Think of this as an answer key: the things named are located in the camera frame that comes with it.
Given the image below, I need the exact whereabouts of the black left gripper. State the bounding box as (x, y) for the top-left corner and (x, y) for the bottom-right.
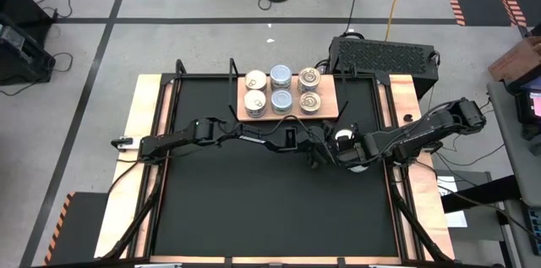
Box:
(300, 119), (340, 171)

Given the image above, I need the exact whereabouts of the cream lid seafood can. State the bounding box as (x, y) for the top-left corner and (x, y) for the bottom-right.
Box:
(243, 89), (268, 112)

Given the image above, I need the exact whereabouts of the wooden shelf with black frames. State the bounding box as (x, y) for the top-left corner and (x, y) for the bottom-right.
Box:
(227, 57), (352, 123)

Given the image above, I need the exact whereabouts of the black table mat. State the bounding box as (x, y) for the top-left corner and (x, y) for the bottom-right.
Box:
(152, 74), (401, 259)

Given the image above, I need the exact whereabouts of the black computer tower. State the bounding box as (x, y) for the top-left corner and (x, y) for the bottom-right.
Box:
(328, 36), (440, 99)

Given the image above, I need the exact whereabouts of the white paper sheet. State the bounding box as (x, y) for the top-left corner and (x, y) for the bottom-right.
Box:
(437, 174), (469, 229)

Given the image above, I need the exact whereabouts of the black flat bar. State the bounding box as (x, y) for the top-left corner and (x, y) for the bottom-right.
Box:
(441, 173), (523, 214)

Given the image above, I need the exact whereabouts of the grey side table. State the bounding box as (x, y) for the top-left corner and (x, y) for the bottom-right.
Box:
(485, 80), (541, 208)

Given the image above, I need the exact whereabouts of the tablet with pink screen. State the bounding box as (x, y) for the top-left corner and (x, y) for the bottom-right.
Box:
(513, 88), (541, 125)

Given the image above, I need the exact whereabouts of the brown cardboard box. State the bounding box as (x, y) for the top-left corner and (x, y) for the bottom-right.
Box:
(488, 35), (541, 83)

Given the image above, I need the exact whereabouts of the black power strip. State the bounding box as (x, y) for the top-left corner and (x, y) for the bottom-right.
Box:
(522, 205), (541, 256)

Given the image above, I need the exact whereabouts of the black equipment case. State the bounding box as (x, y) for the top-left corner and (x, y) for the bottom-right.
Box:
(0, 14), (57, 86)

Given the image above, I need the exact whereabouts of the black crate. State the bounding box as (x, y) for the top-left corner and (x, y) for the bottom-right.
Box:
(0, 0), (55, 45)

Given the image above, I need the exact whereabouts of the yellow hanging cable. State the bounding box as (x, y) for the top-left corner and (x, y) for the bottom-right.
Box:
(384, 0), (413, 43)

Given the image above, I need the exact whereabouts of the black aluminium rig frame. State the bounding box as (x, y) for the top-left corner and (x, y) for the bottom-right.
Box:
(95, 58), (457, 268)

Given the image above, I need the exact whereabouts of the silver metal bracket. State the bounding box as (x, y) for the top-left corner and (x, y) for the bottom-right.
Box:
(110, 136), (139, 153)

